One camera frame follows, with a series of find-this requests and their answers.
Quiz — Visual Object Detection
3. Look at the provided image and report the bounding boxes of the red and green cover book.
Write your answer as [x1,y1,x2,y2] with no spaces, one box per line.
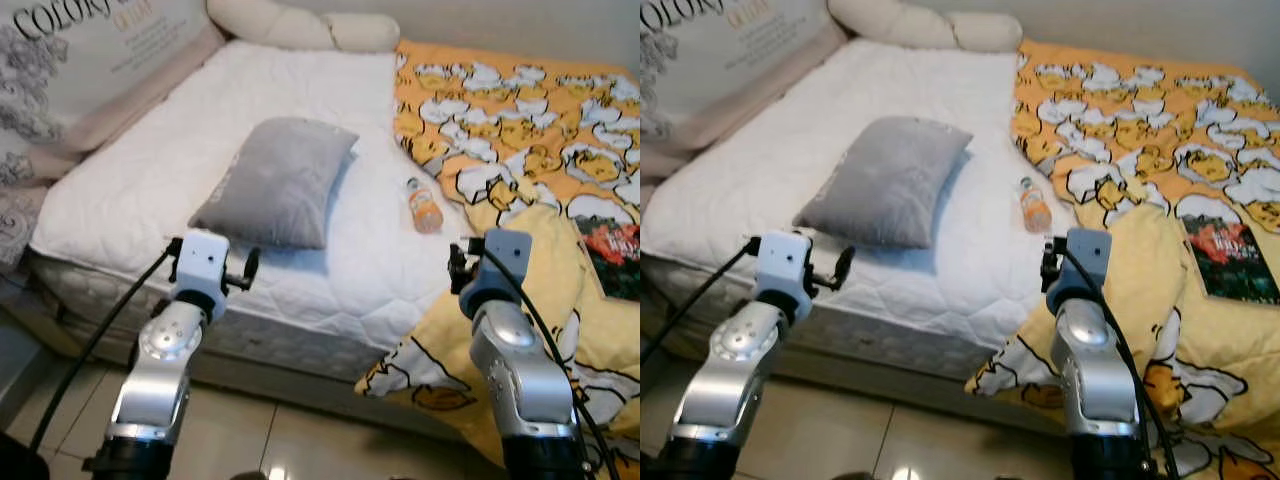
[1180,213,1280,307]
[575,215,641,302]

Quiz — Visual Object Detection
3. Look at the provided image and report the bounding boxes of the yellow cartoon print blanket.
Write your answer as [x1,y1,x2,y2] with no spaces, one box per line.
[965,38,1280,480]
[355,38,641,480]

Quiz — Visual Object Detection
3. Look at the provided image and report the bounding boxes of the orange drink bottle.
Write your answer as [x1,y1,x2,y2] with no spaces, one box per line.
[1017,177,1054,236]
[405,177,444,236]

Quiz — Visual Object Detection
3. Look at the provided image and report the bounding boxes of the grey pillow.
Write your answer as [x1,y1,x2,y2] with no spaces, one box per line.
[188,117,360,251]
[793,116,975,251]

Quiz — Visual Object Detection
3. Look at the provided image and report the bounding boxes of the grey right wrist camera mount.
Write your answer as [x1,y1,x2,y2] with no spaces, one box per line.
[462,228,535,319]
[1045,228,1114,317]

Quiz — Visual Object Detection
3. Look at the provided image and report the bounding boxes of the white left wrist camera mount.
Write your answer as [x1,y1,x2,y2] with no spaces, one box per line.
[755,230,814,301]
[172,230,232,301]

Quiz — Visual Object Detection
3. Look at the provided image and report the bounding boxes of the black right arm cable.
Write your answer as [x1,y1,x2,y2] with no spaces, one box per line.
[485,245,623,480]
[1062,245,1187,480]

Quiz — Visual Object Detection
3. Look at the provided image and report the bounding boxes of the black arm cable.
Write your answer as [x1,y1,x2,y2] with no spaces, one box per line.
[30,240,183,453]
[640,240,761,367]
[1062,245,1187,480]
[485,245,623,480]

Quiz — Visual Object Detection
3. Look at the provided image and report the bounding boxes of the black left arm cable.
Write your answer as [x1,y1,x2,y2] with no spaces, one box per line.
[640,240,761,367]
[30,240,183,453]

